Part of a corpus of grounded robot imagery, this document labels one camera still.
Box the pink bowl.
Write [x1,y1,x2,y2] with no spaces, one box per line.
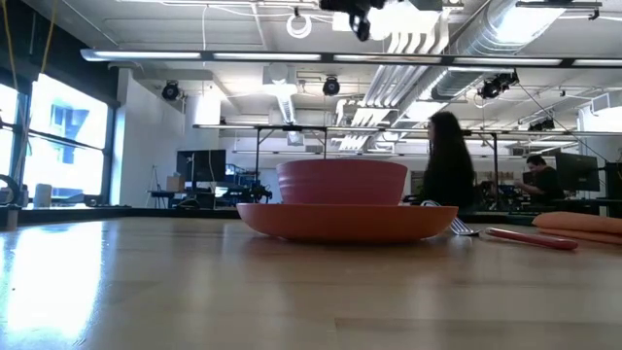
[275,158,409,206]

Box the red handled metal fork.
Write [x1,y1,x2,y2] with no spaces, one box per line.
[449,216,580,252]

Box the orange round plate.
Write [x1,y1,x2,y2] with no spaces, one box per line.
[236,202,460,244]

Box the black computer monitor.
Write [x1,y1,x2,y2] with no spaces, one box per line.
[175,148,228,184]
[554,152,602,193]

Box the long white light bar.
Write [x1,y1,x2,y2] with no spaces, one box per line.
[79,47,622,69]

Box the standing person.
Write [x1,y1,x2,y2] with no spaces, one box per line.
[416,111,478,211]

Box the white tripod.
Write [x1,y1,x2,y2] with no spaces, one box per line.
[145,164,165,210]

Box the black ceiling spotlight cluster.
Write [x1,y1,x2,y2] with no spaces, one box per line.
[477,71,521,101]

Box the seated person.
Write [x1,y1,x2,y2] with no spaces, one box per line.
[513,154,568,201]

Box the large window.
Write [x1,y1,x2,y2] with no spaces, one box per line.
[22,72,110,209]

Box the white container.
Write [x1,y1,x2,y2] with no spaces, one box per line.
[33,183,53,210]

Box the black neighbouring rig frame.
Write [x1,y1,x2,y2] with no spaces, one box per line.
[192,122,502,198]

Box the coiled white cable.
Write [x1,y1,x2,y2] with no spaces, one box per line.
[285,13,314,41]

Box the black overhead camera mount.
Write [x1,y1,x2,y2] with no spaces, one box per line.
[319,0,388,44]

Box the silver ventilation duct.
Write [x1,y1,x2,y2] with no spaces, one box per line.
[429,0,568,101]

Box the yellow cable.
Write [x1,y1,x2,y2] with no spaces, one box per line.
[0,0,58,93]

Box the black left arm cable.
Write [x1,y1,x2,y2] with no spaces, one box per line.
[0,173,21,206]

